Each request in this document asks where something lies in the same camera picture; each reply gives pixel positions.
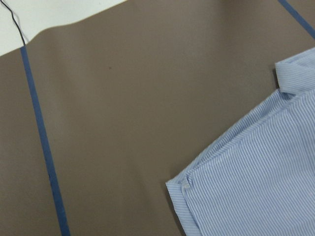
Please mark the light blue striped shirt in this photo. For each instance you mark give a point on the light blue striped shirt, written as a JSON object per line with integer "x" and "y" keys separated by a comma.
{"x": 257, "y": 178}

